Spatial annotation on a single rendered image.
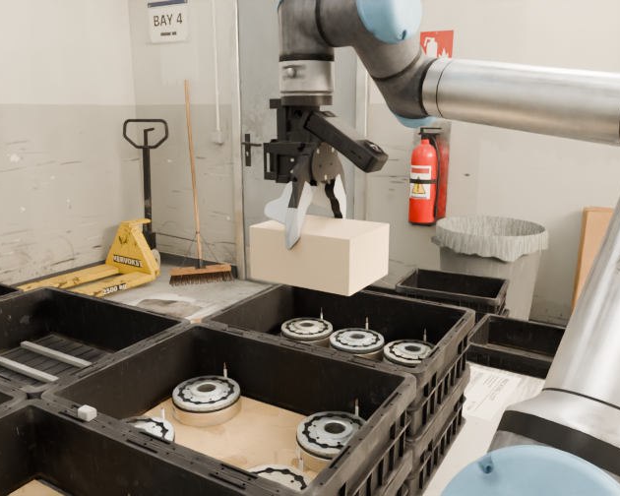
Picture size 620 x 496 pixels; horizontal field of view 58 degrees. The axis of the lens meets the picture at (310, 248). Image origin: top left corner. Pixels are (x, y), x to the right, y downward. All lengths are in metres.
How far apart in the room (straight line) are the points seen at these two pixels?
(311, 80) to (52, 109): 3.85
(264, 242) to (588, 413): 0.54
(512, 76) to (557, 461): 0.48
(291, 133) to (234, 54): 3.42
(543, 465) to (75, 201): 4.44
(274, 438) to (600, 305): 0.56
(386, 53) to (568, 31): 2.65
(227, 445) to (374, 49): 0.56
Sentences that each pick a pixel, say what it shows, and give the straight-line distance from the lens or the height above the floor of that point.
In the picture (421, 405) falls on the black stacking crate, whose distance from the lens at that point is 0.84.
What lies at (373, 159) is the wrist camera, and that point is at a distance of 0.73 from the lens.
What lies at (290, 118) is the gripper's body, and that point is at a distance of 0.79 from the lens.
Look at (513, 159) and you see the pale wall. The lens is 3.37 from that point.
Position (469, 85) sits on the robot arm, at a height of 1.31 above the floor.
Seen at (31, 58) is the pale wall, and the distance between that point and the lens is 4.47.
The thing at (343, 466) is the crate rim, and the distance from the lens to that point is 0.61.
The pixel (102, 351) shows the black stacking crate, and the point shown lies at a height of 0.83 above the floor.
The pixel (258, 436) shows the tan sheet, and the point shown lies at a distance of 0.84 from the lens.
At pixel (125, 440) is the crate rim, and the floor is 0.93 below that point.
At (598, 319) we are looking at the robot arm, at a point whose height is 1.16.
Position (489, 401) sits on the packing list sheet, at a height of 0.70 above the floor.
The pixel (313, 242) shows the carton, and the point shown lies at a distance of 0.74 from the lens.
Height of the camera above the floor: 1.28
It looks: 14 degrees down
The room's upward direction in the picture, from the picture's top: straight up
